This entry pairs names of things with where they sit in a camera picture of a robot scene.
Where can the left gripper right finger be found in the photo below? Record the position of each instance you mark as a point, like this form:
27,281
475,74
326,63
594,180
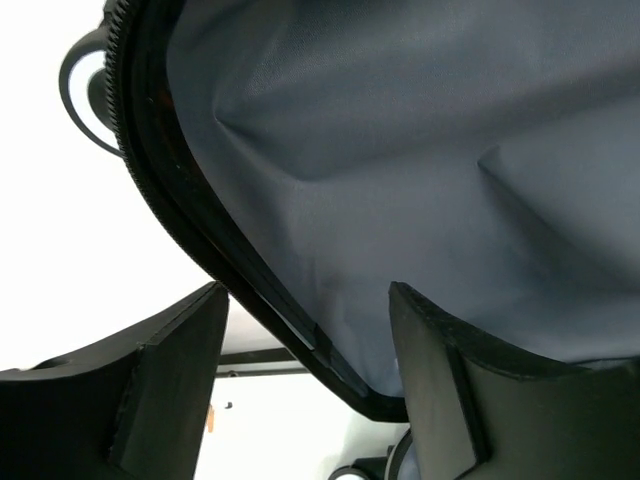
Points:
482,408

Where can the teal pink suitcase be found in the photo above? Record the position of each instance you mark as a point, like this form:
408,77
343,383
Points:
309,154

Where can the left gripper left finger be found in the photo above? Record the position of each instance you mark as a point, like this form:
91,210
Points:
130,406

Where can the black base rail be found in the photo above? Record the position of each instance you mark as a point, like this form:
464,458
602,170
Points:
268,362

